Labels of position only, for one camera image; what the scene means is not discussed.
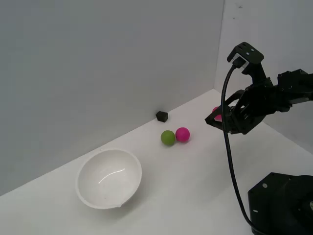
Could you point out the black foam cube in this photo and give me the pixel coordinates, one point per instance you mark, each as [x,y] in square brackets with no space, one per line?
[162,117]

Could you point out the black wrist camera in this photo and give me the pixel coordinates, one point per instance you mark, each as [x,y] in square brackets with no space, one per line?
[252,55]

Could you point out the pink golf ball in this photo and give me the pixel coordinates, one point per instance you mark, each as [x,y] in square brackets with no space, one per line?
[218,118]
[182,134]

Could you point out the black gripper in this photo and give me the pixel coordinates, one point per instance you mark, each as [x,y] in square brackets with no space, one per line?
[259,102]

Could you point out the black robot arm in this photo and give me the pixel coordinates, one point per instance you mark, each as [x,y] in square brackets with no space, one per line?
[298,88]

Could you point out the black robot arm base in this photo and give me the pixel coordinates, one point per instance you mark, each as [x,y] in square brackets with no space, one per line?
[281,205]

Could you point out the white plastic bowl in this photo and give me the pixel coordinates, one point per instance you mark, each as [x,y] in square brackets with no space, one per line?
[108,178]

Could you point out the green golf ball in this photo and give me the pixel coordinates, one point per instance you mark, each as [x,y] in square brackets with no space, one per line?
[168,138]

